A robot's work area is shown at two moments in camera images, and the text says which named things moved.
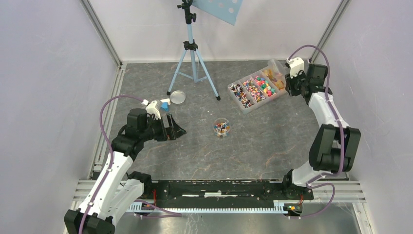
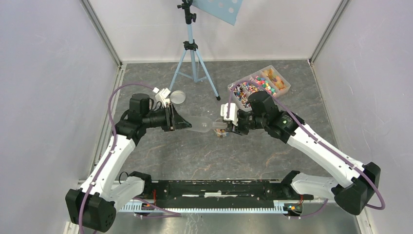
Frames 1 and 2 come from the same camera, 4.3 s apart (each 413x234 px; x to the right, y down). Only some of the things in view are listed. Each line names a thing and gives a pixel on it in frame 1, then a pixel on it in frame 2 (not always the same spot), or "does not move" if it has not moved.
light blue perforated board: [225, 10] does not move
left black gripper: [171, 133] → [174, 120]
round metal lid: [178, 97] does not move
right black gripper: [289, 82] → [238, 129]
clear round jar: [221, 126] does not move
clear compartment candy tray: [253, 90] does not move
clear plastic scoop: [276, 73] → [202, 124]
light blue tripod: [190, 45] does not move
